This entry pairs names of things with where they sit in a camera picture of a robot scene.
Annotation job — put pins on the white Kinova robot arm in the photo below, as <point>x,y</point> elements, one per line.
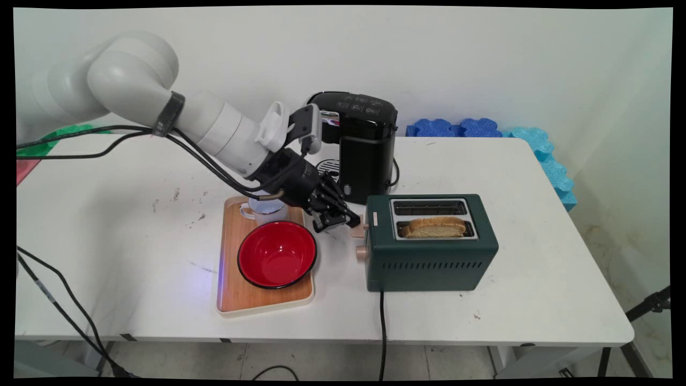
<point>128,80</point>

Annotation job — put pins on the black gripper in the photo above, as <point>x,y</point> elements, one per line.
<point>292,177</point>

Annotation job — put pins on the green two-slot toaster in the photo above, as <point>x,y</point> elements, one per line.
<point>429,265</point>

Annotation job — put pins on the pink toaster knob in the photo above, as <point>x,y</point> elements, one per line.
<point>361,253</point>

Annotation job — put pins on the white enamel mug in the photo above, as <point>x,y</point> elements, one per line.
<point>268,215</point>

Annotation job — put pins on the red bowl black rim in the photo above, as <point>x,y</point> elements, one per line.
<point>277,254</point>

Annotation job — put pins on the dark blue foam tile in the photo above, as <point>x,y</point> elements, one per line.
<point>434,128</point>
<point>481,128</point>

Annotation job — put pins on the toast slice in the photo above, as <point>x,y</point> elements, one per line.
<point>434,229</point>

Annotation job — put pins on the pink toaster lever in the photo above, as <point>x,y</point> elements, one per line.
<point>358,228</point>

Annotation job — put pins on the grey table leg frame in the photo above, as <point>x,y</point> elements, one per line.
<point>536,362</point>

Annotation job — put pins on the wooden serving tray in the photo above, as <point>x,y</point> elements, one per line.
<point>236,292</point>

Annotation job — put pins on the pink foam tile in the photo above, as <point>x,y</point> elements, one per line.
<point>25,171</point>

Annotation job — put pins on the black coffee machine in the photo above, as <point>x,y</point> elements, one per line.
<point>370,150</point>

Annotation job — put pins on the black tripod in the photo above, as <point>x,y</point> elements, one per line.
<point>648,305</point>

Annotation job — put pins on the grey table leg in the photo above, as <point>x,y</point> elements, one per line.
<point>105,358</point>

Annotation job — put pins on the green foam tile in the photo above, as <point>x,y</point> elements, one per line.
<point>69,131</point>

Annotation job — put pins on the white grey wrist camera box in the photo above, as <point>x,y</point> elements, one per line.
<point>286,126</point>

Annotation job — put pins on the light blue foam tile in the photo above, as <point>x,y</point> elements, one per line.
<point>533,140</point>
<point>560,182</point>

